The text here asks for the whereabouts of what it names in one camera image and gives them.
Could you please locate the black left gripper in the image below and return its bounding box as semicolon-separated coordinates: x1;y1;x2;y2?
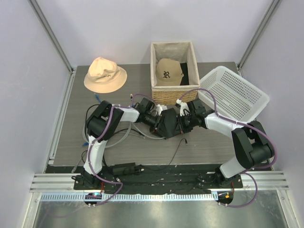
143;113;169;140

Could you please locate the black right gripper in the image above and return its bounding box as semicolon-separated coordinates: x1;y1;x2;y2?
175;113;197;135

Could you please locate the dark grey network switch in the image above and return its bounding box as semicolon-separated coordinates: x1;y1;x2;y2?
159;108;181;139

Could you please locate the grey ethernet cable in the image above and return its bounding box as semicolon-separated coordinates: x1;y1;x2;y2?
80;118;164;146

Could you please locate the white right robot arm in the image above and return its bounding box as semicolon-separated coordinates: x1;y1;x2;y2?
176;99;276;188

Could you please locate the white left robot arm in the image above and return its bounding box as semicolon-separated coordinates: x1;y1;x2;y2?
79;98;162;190

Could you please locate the black cloth in basket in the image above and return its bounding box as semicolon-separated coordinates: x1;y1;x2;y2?
180;63;189;86

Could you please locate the tan baseball cap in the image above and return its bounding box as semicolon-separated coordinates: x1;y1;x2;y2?
156;58;183;86

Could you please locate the white perforated plastic basket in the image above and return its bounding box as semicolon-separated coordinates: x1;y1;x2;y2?
198;66;270;123

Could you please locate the beige bucket hat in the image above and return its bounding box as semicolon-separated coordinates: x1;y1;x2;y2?
84;57;127;94

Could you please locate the black power adapter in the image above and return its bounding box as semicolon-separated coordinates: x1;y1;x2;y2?
112;162;142;176

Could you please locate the wicker basket with liner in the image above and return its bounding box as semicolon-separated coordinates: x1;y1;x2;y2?
150;41;200;105

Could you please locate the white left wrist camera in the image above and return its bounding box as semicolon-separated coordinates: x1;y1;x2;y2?
156;104;168;116

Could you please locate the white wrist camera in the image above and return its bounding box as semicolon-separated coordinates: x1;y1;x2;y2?
156;104;168;116
175;99;190;116

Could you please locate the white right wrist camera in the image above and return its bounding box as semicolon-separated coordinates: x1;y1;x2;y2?
175;99;190;116

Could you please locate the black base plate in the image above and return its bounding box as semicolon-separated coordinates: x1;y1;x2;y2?
45;163;274;190

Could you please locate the aluminium frame rail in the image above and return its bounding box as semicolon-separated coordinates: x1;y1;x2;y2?
30;171;289;201

